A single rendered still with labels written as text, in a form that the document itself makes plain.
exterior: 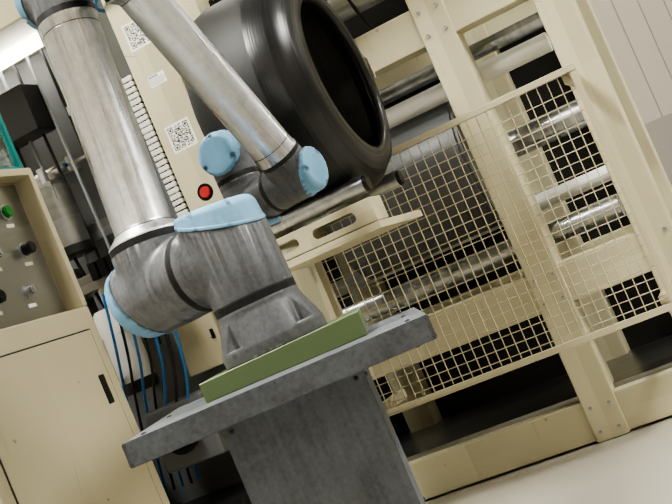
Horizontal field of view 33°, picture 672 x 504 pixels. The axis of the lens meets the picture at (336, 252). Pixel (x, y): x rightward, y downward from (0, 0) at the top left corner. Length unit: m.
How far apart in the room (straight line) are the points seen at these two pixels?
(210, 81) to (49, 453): 0.89
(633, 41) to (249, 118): 4.92
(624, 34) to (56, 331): 4.84
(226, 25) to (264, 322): 1.06
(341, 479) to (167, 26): 0.88
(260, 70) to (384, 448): 1.10
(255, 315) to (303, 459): 0.25
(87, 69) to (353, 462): 0.86
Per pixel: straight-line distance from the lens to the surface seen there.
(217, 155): 2.29
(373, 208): 2.64
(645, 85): 6.87
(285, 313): 1.85
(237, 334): 1.87
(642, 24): 6.94
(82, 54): 2.12
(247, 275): 1.86
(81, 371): 2.70
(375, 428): 1.81
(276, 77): 2.60
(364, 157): 2.72
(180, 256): 1.92
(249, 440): 1.83
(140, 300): 2.00
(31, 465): 2.46
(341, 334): 1.82
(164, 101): 2.96
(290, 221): 2.74
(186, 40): 2.13
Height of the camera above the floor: 0.67
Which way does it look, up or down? 2 degrees up
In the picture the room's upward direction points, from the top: 23 degrees counter-clockwise
